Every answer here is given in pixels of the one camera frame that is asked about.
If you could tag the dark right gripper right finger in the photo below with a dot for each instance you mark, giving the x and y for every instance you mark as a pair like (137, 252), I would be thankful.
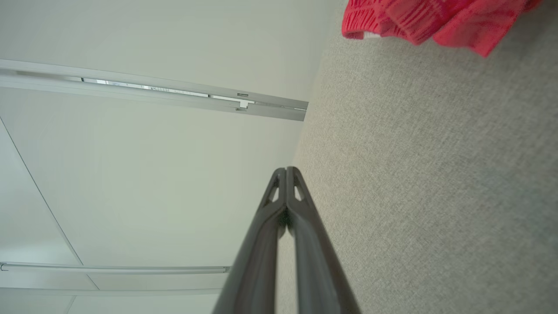
(318, 270)

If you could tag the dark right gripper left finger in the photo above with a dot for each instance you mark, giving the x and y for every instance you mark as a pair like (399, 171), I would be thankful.
(257, 270)

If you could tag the red Bulls basketball jersey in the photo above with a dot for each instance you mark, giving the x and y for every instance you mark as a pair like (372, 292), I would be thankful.
(457, 17)

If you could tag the grey double metal post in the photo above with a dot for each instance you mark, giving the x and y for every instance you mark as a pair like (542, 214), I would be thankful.
(130, 91)

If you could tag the thin grey metal rail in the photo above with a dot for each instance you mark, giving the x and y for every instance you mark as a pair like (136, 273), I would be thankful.
(130, 269)

